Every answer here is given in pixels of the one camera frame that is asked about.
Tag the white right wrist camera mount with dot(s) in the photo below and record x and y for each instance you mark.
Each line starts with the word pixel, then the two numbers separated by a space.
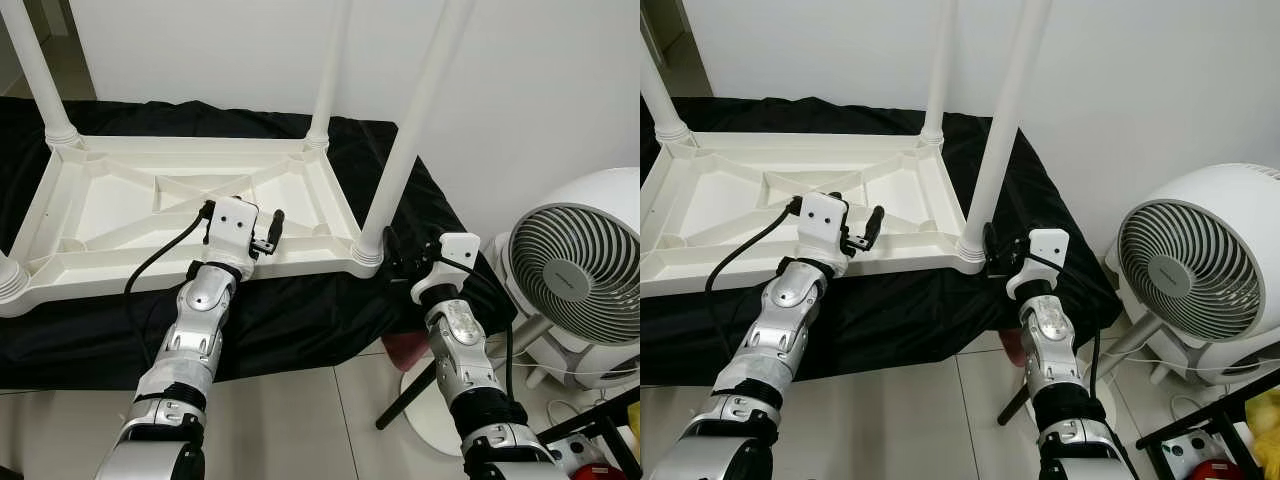
pixel 455 250
pixel 1045 245

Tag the white pedestal fan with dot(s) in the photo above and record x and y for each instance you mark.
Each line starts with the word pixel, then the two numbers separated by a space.
pixel 1185 265
pixel 575 275

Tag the black cloth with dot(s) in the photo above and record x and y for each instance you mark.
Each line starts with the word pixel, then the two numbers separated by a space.
pixel 300 330
pixel 900 330

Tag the yellow plastic bag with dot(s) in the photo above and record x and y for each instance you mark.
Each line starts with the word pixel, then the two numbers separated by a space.
pixel 1262 420
pixel 634 425

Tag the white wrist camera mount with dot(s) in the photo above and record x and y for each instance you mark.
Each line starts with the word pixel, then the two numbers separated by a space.
pixel 455 250
pixel 1045 245
pixel 822 220
pixel 233 225

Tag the black metal table leg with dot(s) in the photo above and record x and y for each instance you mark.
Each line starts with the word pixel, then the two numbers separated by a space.
pixel 405 398
pixel 1013 405

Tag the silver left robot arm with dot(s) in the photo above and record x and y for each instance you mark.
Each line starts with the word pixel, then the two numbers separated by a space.
pixel 190 340
pixel 785 335

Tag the black metal rack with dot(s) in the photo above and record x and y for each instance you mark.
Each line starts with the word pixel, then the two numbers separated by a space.
pixel 1210 420
pixel 600 420

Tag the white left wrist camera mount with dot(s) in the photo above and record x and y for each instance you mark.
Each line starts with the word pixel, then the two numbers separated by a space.
pixel 233 225
pixel 822 220

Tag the white plastic table leg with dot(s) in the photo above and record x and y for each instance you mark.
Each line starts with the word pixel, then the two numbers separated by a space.
pixel 415 120
pixel 40 80
pixel 938 70
pixel 10 280
pixel 328 70
pixel 1005 120
pixel 662 105

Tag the white plastic device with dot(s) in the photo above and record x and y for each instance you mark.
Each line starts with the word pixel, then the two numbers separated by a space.
pixel 1187 452
pixel 572 457

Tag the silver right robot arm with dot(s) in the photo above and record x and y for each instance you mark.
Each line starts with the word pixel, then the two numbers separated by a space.
pixel 465 345
pixel 1050 340

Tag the red round device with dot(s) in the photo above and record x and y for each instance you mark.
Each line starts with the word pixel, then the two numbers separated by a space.
pixel 1212 470
pixel 600 472

